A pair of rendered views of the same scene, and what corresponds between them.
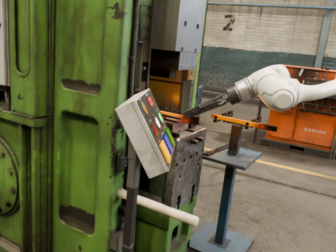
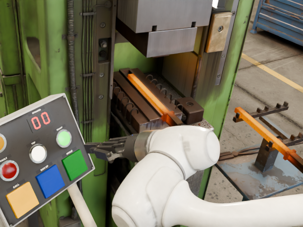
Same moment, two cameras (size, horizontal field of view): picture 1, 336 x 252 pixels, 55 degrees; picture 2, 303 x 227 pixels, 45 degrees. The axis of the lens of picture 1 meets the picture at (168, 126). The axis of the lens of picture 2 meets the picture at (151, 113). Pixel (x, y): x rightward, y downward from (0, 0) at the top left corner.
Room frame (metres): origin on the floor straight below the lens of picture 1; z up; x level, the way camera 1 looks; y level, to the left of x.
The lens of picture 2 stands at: (0.70, -0.63, 1.83)
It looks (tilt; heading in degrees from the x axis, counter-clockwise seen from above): 34 degrees down; 29
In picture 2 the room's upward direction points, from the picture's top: 7 degrees clockwise
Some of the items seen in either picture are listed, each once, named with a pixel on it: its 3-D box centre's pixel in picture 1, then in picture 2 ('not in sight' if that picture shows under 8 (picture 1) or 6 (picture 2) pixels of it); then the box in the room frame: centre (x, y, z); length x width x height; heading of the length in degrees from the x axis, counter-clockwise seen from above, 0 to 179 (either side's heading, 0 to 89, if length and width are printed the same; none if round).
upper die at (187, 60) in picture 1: (155, 57); (145, 21); (1.89, 0.11, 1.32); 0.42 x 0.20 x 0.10; 61
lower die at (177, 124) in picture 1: (150, 118); (138, 98); (1.89, 0.11, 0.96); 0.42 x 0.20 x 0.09; 61
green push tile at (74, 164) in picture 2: (168, 137); (74, 165); (1.35, -0.01, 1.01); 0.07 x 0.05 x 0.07; 176
